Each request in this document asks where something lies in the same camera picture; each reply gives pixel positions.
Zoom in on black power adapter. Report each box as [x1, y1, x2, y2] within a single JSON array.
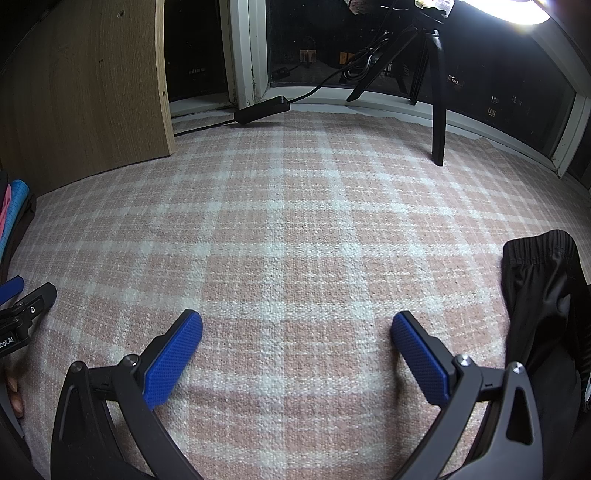
[[233, 95, 291, 124]]

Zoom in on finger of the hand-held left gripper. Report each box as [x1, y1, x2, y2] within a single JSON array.
[[13, 282, 58, 324], [0, 275, 25, 305]]

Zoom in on pink and blue garment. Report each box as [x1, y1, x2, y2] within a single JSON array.
[[0, 171, 38, 282]]

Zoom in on black power cable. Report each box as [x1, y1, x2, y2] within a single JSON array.
[[173, 28, 402, 137]]

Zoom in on ring light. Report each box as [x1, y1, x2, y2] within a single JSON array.
[[455, 0, 552, 26]]

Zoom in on person's left hand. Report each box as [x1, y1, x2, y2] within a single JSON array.
[[4, 364, 26, 418]]

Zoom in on pink white plaid blanket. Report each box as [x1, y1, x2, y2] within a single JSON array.
[[9, 108, 591, 480]]

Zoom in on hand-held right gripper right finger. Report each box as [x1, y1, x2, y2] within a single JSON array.
[[390, 310, 557, 480]]

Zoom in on black tripod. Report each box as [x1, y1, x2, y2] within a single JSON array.
[[346, 14, 446, 167]]

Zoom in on black shorts with yellow stripes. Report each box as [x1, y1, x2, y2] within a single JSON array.
[[502, 229, 591, 444]]

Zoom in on wooden cabinet panel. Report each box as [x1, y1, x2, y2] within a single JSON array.
[[0, 0, 177, 197]]

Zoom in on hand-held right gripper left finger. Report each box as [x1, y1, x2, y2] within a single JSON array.
[[51, 309, 204, 480]]

